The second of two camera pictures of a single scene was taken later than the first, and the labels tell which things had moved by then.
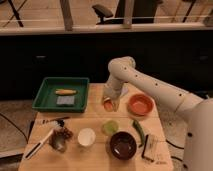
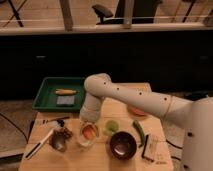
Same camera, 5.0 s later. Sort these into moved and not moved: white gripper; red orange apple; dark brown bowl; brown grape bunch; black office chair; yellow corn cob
Moved: red orange apple; white gripper
Not moved: brown grape bunch; yellow corn cob; black office chair; dark brown bowl
